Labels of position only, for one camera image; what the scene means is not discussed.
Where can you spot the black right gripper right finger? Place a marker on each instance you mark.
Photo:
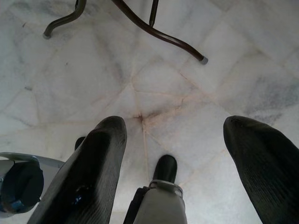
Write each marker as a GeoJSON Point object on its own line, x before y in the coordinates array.
{"type": "Point", "coordinates": [264, 163]}

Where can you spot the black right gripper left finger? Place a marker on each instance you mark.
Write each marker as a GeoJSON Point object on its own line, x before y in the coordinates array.
{"type": "Point", "coordinates": [93, 168]}

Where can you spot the black robot left foot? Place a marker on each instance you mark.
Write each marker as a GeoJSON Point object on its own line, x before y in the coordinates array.
{"type": "Point", "coordinates": [79, 142]}

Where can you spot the black robot foot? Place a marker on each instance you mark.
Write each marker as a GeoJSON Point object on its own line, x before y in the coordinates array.
{"type": "Point", "coordinates": [79, 142]}
{"type": "Point", "coordinates": [166, 168]}

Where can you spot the silver robot right leg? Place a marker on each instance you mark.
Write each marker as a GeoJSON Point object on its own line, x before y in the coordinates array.
{"type": "Point", "coordinates": [156, 203]}

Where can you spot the black robot right foot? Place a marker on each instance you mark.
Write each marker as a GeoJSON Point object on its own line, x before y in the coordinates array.
{"type": "Point", "coordinates": [166, 168]}

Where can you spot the dark brown metal table base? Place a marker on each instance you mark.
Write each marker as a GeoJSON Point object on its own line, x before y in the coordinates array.
{"type": "Point", "coordinates": [130, 21]}

